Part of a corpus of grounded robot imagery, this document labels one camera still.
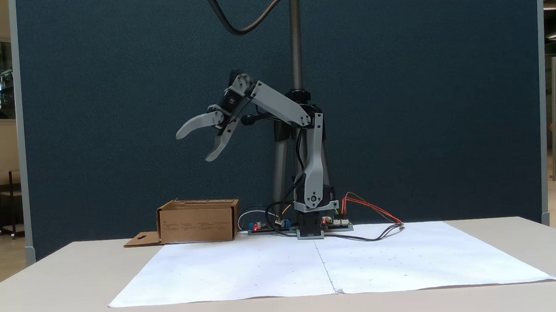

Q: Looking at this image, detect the black base wire loop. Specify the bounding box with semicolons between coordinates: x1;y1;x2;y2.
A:
264;198;305;239

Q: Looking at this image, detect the dark blue partition panel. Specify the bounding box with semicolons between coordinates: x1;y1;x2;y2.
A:
8;0;556;263

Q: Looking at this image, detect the white cable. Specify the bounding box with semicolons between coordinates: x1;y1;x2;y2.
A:
236;207;267;233

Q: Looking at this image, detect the grey hanging camera cable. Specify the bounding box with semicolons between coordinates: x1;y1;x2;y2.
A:
199;0;303;39

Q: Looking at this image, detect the grey motor controller board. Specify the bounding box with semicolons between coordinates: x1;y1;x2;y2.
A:
322;214;354;233

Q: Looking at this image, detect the black camera tripod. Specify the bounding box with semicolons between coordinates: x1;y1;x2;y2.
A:
232;0;335;229

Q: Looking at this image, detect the blue power circuit board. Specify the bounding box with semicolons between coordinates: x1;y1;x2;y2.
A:
247;218;294;235

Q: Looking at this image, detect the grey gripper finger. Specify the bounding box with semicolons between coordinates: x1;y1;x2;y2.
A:
202;115;243;163
174;109;227;141

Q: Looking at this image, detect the white paper sheet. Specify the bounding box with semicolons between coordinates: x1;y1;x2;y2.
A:
104;211;556;312

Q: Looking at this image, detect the black shelf cart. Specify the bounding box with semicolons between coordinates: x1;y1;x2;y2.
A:
0;168;25;241

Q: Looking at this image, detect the yellow wire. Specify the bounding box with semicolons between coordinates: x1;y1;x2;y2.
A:
276;203;293;224

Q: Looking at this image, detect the black elbow wire loop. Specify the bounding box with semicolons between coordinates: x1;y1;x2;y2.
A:
293;128;311;200

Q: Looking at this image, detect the cardboard box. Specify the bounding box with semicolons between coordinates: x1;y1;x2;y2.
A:
120;194;243;249

